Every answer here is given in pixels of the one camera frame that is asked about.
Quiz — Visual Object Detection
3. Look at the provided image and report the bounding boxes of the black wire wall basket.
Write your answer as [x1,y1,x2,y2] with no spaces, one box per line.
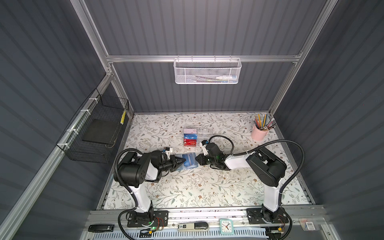
[57,91,129,164]

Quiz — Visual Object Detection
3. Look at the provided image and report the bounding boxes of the red card in organizer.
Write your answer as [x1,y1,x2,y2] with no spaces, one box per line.
[184,140,197,147]

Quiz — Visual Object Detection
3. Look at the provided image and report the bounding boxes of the coloured pencils in cup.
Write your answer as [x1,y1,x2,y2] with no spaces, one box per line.
[254,114,277,131]

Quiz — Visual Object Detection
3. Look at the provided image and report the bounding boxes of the pens in white basket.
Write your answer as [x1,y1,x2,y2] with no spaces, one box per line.
[195,75,238,83]

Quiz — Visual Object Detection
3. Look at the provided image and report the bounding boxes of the left wrist camera white housing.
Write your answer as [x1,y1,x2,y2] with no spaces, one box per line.
[163,148,173,160]

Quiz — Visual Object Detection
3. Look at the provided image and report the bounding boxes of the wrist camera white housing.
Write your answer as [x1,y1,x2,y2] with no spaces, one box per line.
[200,140,209,156]
[163,148,173,160]

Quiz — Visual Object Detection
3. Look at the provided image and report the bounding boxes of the small teal desk clock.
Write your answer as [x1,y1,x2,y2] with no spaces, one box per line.
[220,219,234,235]

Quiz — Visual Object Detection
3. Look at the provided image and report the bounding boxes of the right wrist camera white housing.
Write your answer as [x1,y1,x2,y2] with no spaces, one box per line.
[200,140,209,156]

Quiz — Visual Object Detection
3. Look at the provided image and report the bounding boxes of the pink card in organizer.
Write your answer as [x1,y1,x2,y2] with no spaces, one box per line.
[184,129,198,135]

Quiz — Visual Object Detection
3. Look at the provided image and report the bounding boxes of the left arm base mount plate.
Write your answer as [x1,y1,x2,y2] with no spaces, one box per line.
[127,211,169,228]

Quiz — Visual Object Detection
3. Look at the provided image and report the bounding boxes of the yellow tag on basket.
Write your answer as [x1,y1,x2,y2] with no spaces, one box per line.
[120,110,126,125]

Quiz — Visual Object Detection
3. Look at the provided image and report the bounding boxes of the blue card in organizer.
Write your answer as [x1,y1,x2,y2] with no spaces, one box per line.
[184,134,198,140]

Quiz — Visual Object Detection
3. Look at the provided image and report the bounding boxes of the white wire mesh basket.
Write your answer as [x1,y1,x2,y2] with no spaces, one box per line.
[173,58,242,85]

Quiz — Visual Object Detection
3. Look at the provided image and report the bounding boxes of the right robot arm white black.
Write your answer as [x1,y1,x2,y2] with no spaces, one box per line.
[196,141,287,213]

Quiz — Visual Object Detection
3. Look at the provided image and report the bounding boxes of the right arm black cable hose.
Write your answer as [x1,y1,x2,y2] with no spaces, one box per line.
[208,134,306,240]

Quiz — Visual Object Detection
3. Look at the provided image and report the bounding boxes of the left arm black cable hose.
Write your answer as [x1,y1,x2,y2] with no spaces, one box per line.
[113,147,169,240]

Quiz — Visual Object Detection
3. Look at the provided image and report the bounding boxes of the small clear packet with label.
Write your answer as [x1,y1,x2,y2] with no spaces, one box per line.
[299,218,319,231]

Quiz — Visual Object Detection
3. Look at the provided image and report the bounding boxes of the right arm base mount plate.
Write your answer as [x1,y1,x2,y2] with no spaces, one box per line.
[246,206,290,225]

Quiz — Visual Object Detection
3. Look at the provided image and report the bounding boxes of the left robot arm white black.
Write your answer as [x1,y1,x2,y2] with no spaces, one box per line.
[114,148,186,214]

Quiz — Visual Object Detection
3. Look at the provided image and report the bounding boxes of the silver black device on rail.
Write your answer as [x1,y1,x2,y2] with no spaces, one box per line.
[178,222,210,232]

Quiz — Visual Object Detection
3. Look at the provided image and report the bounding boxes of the black stapler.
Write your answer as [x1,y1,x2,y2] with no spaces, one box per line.
[88,224,115,233]

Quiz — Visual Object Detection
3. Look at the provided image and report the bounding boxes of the pink pencil cup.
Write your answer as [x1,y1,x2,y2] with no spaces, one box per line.
[251,125,269,142]

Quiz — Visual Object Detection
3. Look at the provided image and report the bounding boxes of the clear acrylic organizer box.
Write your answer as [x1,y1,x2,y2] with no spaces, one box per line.
[183,126,213,146]

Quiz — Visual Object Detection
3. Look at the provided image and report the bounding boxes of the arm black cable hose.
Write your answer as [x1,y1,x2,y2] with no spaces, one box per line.
[208,134,306,240]
[113,147,169,240]

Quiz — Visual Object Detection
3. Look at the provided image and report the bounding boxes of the blue leather card holder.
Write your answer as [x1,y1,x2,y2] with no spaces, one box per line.
[176,153,199,171]

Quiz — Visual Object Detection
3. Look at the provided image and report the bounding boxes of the black flat pad in basket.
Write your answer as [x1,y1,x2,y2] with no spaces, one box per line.
[82,119,120,145]

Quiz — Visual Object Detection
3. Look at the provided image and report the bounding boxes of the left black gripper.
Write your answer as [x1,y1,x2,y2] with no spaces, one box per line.
[158,155,185,173]

